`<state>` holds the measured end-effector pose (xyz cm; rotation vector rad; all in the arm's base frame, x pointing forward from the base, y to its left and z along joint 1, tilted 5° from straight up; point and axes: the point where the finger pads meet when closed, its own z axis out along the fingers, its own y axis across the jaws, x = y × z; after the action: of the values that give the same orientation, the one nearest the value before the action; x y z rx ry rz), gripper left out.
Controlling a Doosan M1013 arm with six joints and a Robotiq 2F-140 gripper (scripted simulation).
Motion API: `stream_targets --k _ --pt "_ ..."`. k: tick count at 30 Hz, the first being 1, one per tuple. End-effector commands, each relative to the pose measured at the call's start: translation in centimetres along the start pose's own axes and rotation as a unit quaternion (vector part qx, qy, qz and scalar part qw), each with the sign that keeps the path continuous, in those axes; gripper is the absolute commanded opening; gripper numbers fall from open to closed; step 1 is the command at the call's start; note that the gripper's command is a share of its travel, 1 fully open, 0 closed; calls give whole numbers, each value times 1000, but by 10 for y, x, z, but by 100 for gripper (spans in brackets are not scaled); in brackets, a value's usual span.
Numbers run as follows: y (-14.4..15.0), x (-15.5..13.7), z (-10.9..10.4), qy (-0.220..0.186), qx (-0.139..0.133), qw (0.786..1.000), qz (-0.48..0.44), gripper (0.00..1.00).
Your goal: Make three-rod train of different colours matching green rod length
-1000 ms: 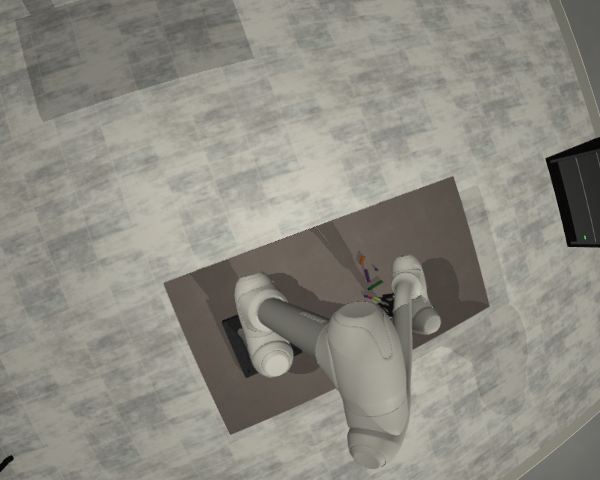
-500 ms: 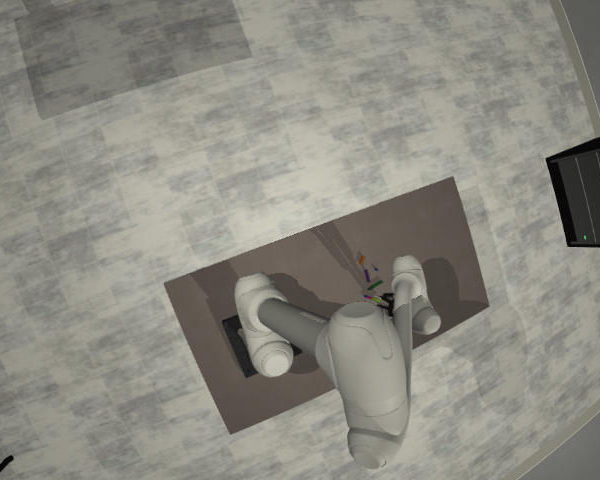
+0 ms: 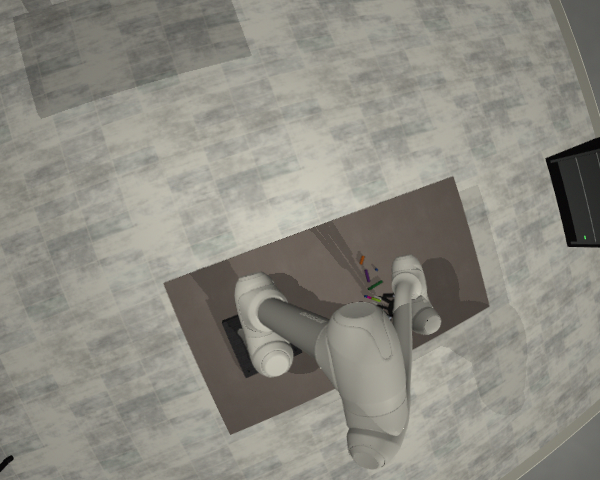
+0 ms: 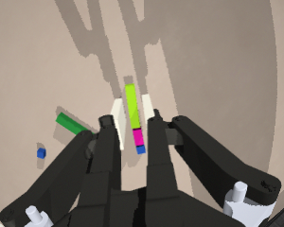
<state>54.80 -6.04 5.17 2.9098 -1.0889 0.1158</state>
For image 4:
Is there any small blue block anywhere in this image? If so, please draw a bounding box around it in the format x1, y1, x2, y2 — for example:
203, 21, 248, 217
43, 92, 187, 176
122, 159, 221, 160
37, 148, 46, 159
136, 145, 146, 154

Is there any small magenta block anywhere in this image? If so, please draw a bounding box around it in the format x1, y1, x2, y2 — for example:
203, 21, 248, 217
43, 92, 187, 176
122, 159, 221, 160
133, 126, 144, 146

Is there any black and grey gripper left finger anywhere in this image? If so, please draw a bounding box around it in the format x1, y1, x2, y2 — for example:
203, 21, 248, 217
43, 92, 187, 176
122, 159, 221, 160
0, 98, 126, 227

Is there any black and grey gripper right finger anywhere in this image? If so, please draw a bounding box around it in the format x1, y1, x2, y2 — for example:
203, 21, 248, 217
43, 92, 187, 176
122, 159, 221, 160
142, 94, 281, 227

